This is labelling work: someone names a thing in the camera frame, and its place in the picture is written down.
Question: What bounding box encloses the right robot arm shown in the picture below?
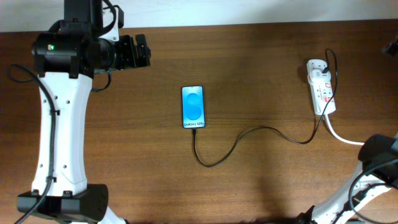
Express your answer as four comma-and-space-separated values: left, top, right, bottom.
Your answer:
294, 134, 397, 224

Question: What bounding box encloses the black charging cable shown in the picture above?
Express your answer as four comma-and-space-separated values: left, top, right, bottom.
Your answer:
192, 48, 339, 168

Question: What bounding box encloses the blue screen Galaxy smartphone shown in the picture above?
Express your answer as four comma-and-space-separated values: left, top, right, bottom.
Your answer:
182, 85, 206, 129

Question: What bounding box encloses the white charger plug adapter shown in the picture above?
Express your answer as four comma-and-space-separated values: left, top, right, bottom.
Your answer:
307, 69, 331, 85

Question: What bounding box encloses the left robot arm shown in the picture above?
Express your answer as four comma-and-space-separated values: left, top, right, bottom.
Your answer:
17, 0, 151, 223

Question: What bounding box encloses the white power strip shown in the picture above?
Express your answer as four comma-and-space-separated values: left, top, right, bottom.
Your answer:
307, 59, 336, 115

